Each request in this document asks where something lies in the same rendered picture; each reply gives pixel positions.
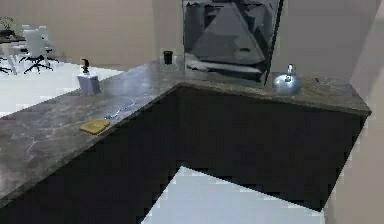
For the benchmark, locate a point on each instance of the silver butter knife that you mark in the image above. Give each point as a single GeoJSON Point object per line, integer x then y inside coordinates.
{"type": "Point", "coordinates": [120, 110]}

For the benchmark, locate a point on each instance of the silver kettle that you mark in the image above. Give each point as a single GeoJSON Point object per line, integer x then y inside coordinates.
{"type": "Point", "coordinates": [286, 83]}

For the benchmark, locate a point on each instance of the white table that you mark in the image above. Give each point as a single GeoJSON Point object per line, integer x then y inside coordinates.
{"type": "Point", "coordinates": [8, 50]}

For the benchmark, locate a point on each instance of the white office chair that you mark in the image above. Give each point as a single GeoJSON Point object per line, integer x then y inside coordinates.
{"type": "Point", "coordinates": [36, 50]}

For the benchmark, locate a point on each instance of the white soap dispenser black pump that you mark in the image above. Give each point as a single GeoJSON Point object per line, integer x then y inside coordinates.
{"type": "Point", "coordinates": [88, 82]}

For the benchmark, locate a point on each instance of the dark marble kitchen counter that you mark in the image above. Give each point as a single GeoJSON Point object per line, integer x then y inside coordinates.
{"type": "Point", "coordinates": [213, 133]}

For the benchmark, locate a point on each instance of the green house plant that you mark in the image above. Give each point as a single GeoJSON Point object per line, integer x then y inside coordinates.
{"type": "Point", "coordinates": [6, 25]}

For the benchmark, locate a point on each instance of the yellow sponge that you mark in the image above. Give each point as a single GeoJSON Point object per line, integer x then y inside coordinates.
{"type": "Point", "coordinates": [94, 126]}

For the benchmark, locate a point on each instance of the black cup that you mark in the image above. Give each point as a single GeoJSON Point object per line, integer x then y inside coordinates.
{"type": "Point", "coordinates": [168, 57]}

